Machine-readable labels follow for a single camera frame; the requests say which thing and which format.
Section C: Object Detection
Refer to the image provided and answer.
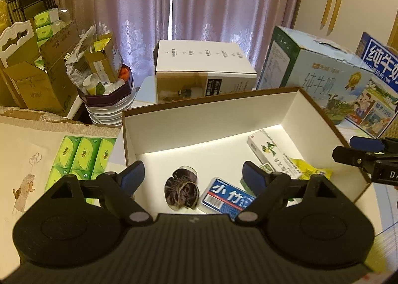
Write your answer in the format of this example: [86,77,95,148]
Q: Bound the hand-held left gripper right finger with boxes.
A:
[236,161,343,226]

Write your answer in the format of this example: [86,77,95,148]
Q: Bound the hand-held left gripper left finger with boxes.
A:
[44,161,153,226]

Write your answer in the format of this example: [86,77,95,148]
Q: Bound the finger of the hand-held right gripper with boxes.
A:
[332,146,378,170]
[349,136,398,153]

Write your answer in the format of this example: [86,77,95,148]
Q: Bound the white medicine box green print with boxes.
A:
[247,129,304,179]

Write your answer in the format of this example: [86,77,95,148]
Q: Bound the blue white packet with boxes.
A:
[199,177,257,222]

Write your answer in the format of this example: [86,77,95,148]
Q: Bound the yellow snack packet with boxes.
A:
[289,157,333,179]

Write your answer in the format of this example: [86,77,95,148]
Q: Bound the brown hair scrunchie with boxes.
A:
[164,165,200,210]

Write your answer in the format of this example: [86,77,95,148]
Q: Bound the plaid bed sheet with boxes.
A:
[334,121,398,238]

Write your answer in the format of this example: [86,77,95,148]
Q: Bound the bundle of green tissue packets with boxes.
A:
[44,135,117,207]

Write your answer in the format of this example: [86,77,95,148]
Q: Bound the dark blue milk carton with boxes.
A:
[344,32,398,139]

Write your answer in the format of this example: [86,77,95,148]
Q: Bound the round purple and white tin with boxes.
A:
[77,66,135,127]

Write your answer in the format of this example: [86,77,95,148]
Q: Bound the light blue milk carton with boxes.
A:
[256,26,374,125]

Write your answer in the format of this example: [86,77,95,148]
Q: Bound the white and green cup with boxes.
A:
[82,73,107,96]

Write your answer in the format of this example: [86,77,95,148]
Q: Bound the olive green small box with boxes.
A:
[84,39,124,83]

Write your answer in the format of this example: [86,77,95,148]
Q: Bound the brown cardboard carton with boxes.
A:
[40,19,82,111]

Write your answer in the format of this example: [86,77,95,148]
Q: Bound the crumpled white plastic bag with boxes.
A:
[64,26,98,86]

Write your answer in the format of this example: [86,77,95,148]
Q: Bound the green tissue packs in carton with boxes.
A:
[33,8,61,69]

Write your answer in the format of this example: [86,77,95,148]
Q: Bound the pale purple curtain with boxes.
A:
[47,0,308,86]

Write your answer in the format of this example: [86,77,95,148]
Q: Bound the yellow plastic bag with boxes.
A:
[0,1,8,31]

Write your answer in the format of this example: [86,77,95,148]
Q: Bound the wooden wardrobe handle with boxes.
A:
[320,0,336,30]
[327,0,344,36]

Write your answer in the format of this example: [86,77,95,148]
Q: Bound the cardboard box white cutout handle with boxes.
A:
[0,19,75,117]

